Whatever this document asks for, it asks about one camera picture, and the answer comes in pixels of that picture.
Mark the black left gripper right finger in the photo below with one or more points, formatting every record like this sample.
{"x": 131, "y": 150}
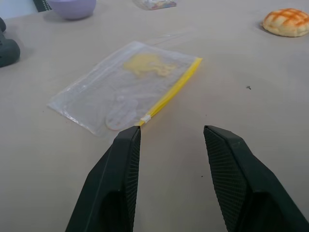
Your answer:
{"x": 243, "y": 188}

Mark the round golden crosshatched bread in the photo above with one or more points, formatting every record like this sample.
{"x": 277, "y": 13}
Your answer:
{"x": 287, "y": 23}

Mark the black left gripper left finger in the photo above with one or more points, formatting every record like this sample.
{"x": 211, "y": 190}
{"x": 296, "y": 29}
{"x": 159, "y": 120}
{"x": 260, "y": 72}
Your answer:
{"x": 108, "y": 183}

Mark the clear box of coloured pieces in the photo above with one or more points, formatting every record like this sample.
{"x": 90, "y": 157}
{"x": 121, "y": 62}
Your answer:
{"x": 155, "y": 3}

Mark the small dark screw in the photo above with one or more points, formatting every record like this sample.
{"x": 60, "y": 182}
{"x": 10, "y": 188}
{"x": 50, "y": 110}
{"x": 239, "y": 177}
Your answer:
{"x": 248, "y": 87}

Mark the purple plastic bowl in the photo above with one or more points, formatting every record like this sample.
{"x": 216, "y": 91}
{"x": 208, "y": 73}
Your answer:
{"x": 72, "y": 8}

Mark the clear yellow-zipper plastic bag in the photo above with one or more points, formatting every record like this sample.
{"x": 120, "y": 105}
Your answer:
{"x": 120, "y": 89}

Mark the black handheld controller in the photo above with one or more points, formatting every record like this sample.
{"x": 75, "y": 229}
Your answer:
{"x": 7, "y": 50}

